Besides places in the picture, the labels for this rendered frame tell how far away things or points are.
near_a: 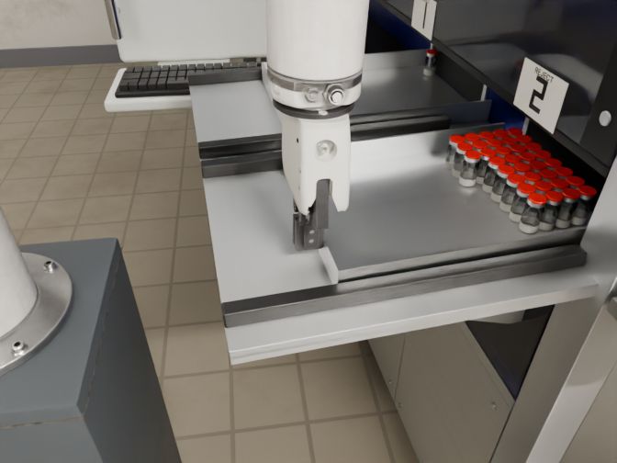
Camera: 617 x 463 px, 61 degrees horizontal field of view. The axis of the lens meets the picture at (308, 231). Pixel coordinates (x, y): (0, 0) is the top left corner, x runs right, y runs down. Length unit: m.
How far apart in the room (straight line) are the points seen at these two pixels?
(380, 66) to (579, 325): 0.65
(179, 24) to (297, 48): 0.97
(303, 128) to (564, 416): 0.55
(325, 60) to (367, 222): 0.27
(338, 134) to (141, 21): 0.99
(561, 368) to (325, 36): 0.50
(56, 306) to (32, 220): 1.81
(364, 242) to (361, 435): 0.93
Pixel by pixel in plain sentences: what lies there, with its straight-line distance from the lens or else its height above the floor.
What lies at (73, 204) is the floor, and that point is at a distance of 2.44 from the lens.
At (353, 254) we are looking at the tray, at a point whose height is 0.88.
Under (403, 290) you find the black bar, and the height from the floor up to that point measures 0.89.
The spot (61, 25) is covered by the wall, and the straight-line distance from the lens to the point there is 3.97.
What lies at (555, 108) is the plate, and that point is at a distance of 0.67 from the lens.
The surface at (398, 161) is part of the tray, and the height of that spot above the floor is 0.88.
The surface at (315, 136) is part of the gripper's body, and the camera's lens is 0.46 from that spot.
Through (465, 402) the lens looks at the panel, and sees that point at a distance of 1.02.
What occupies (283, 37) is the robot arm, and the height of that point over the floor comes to 1.14.
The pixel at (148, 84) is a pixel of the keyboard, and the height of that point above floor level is 0.83.
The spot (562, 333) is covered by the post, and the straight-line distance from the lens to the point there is 0.72.
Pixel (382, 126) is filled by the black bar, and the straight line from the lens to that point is 0.84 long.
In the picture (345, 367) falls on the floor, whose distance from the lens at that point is 1.61.
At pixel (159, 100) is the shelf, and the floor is 0.80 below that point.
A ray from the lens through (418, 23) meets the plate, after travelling 0.99.
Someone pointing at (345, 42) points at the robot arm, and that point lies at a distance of 0.44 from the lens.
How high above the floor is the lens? 1.27
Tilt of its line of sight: 38 degrees down
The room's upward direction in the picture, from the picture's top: straight up
